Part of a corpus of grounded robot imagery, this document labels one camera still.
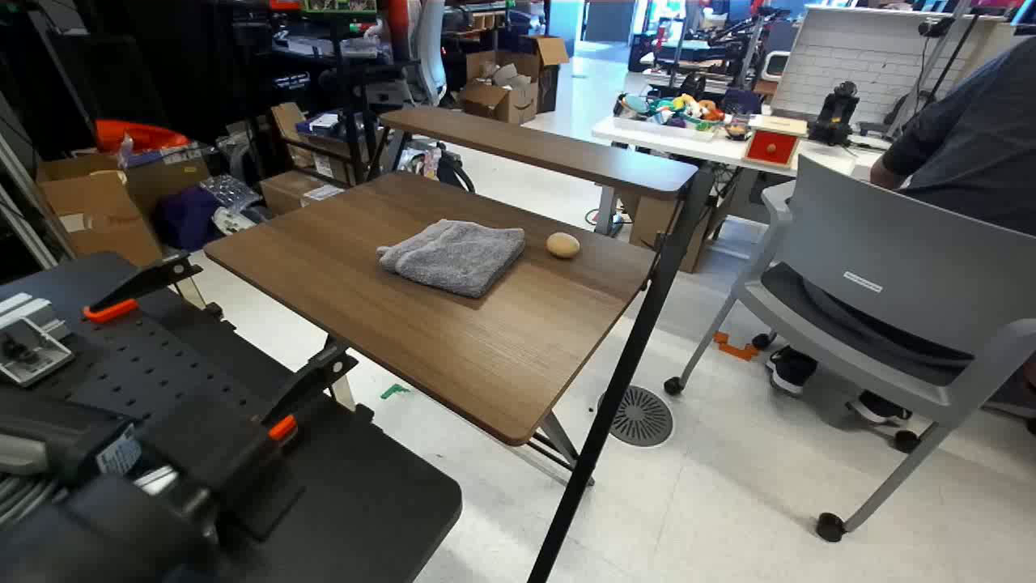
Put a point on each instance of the round floor drain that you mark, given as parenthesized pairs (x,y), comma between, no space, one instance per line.
(644,417)

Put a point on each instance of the seated person dark shirt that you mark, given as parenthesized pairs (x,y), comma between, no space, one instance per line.
(972,142)

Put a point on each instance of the large cardboard box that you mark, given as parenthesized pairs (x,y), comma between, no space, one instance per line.
(97,213)

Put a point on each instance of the black desktop device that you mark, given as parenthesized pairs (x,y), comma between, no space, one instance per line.
(832,116)

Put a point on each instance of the colourful toy pile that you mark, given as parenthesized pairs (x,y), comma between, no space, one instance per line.
(681,109)

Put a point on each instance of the paper label card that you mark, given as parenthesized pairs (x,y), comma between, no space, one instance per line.
(31,352)

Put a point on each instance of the white table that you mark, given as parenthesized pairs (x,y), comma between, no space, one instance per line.
(692,145)

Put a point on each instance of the small cardboard box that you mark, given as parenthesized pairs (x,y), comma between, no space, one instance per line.
(499,100)

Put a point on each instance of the purple bag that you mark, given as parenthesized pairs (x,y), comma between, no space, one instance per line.
(187,219)

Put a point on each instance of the flat cardboard box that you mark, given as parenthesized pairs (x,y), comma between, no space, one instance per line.
(294,194)

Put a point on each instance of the grey plastic chair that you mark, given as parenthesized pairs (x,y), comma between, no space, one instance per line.
(907,271)

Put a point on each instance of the metal table leg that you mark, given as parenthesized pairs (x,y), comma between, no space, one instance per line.
(554,443)

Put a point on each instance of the white partition panel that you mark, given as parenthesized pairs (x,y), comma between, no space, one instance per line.
(862,52)

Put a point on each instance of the orange plastic container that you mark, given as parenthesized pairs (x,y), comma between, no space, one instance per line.
(140,133)

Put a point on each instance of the red box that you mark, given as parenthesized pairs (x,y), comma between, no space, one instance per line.
(772,148)

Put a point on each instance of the cardboard box on shelf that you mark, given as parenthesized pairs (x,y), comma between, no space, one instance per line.
(308,133)

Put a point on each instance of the tan potato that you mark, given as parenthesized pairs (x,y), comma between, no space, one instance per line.
(562,243)

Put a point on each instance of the cardboard box under bench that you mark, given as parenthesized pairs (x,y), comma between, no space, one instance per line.
(651,221)

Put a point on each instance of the black metal pole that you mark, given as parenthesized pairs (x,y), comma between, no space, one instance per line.
(625,368)

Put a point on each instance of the open cardboard box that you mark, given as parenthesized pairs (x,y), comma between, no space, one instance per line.
(518,59)

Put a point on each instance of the grey terry towel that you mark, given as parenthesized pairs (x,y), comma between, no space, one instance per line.
(459,258)

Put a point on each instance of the long wooden bench table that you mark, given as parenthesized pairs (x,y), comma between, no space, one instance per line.
(540,148)

